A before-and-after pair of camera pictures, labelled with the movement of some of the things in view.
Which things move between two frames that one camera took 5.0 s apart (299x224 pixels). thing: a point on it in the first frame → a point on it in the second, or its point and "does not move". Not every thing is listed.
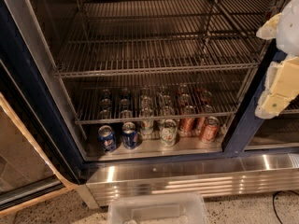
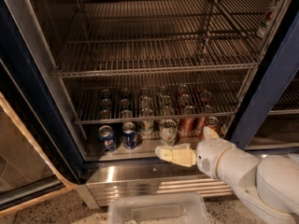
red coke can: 209,130 does not move
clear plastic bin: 157,208 does not move
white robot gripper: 290,28 → 211,154
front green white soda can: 169,133 does not move
